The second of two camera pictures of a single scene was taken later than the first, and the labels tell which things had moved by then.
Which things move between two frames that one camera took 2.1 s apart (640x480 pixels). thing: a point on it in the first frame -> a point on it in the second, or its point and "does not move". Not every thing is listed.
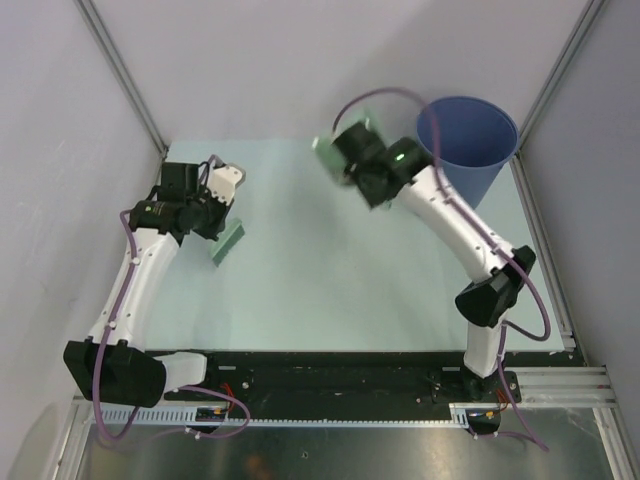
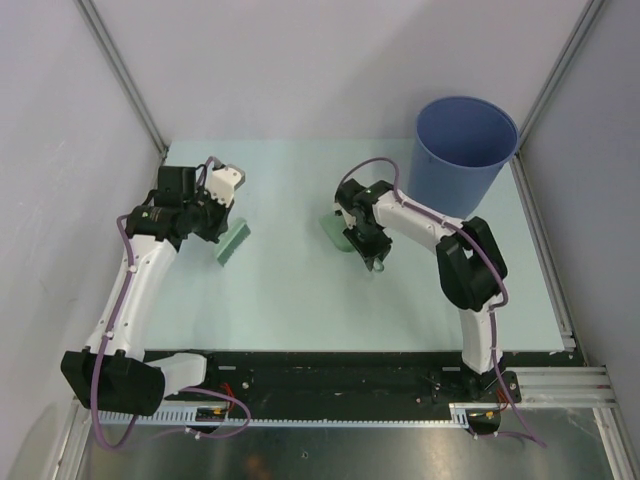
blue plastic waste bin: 475,139 does not move
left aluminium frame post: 96,22 does not move
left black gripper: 223,210 does not move
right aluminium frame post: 590,13 does not move
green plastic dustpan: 328,155 -> 333,227
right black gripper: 374,200 -> 379,251
